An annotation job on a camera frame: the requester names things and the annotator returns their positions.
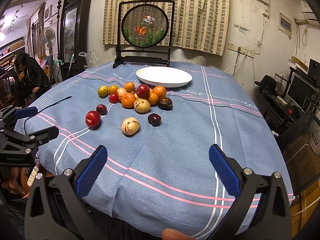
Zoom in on large red plum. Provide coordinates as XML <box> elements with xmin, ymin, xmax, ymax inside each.
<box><xmin>85</xmin><ymin>111</ymin><xmax>101</xmax><ymax>129</ymax></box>

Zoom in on striped beige melon fruit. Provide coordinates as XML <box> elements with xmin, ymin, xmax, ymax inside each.
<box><xmin>121</xmin><ymin>117</ymin><xmax>140</xmax><ymax>136</ymax></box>

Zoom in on small dark red plum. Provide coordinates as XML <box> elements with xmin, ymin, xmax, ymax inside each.
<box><xmin>96</xmin><ymin>104</ymin><xmax>107</xmax><ymax>115</ymax></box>

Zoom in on yellow green tomato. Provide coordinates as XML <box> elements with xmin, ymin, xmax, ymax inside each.
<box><xmin>98</xmin><ymin>86</ymin><xmax>108</xmax><ymax>98</ymax></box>

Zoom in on small red cherry tomato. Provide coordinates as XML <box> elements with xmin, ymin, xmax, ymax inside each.
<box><xmin>108</xmin><ymin>93</ymin><xmax>119</xmax><ymax>103</ymax></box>

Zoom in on large orange mandarin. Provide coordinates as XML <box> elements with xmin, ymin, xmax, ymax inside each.
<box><xmin>121</xmin><ymin>93</ymin><xmax>136</xmax><ymax>108</ymax></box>

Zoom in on dark red cherry fruit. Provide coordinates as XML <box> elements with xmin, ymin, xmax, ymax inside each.
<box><xmin>148</xmin><ymin>113</ymin><xmax>162</xmax><ymax>126</ymax></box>

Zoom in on beige round fruit with hole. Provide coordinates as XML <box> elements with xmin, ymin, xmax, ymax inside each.
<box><xmin>133</xmin><ymin>99</ymin><xmax>151</xmax><ymax>114</ymax></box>

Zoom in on pale cream round fruit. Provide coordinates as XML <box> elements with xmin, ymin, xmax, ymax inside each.
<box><xmin>117</xmin><ymin>87</ymin><xmax>127</xmax><ymax>101</ymax></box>

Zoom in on orange kumquat back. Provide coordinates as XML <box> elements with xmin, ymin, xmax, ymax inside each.
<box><xmin>124</xmin><ymin>82</ymin><xmax>135</xmax><ymax>93</ymax></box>

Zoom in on small orange tangerine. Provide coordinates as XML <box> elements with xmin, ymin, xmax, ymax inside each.
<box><xmin>147</xmin><ymin>92</ymin><xmax>159</xmax><ymax>106</ymax></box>

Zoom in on dark brown mangosteen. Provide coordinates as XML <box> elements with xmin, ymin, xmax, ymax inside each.
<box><xmin>157</xmin><ymin>98</ymin><xmax>173</xmax><ymax>111</ymax></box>

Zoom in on operator right hand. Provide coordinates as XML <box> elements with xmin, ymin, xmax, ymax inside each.
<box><xmin>162</xmin><ymin>229</ymin><xmax>195</xmax><ymax>240</ymax></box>

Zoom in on seated person in black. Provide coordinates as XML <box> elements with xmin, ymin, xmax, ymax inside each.
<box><xmin>14</xmin><ymin>52</ymin><xmax>49</xmax><ymax>107</ymax></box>

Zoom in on standing electric fan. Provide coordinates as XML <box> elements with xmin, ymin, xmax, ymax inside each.
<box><xmin>39</xmin><ymin>27</ymin><xmax>56</xmax><ymax>55</ymax></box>

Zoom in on blue striped tablecloth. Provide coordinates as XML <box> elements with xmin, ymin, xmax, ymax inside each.
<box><xmin>15</xmin><ymin>62</ymin><xmax>293</xmax><ymax>239</ymax></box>

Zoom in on orange persimmon fruit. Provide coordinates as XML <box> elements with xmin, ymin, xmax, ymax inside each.
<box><xmin>108</xmin><ymin>85</ymin><xmax>118</xmax><ymax>94</ymax></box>

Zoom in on clear plastic bag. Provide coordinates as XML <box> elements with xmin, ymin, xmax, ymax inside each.
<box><xmin>79</xmin><ymin>51</ymin><xmax>99</xmax><ymax>69</ymax></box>

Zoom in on black hat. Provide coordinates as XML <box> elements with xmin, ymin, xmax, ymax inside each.
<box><xmin>254</xmin><ymin>75</ymin><xmax>278</xmax><ymax>96</ymax></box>

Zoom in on dark wooden framed painting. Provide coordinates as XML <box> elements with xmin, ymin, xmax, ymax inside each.
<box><xmin>59</xmin><ymin>0</ymin><xmax>91</xmax><ymax>80</ymax></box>

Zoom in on computer monitor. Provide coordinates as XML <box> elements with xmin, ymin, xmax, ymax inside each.
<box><xmin>286</xmin><ymin>73</ymin><xmax>316</xmax><ymax>108</ymax></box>

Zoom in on white oval plate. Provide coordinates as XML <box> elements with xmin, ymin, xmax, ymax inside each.
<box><xmin>136</xmin><ymin>66</ymin><xmax>193</xmax><ymax>88</ymax></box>

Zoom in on black speaker box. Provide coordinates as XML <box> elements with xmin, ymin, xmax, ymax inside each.
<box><xmin>308</xmin><ymin>59</ymin><xmax>320</xmax><ymax>83</ymax></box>

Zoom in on goldfish round screen ornament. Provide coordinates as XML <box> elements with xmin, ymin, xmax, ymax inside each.
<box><xmin>113</xmin><ymin>0</ymin><xmax>175</xmax><ymax>69</ymax></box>

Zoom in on beige checkered curtain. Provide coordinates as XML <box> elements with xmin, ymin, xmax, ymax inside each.
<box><xmin>103</xmin><ymin>0</ymin><xmax>230</xmax><ymax>56</ymax></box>

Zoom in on black cable on table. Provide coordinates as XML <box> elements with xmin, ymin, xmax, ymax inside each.
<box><xmin>23</xmin><ymin>95</ymin><xmax>73</xmax><ymax>136</ymax></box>

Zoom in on wall power strip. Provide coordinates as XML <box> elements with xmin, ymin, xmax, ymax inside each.
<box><xmin>228</xmin><ymin>42</ymin><xmax>255</xmax><ymax>59</ymax></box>

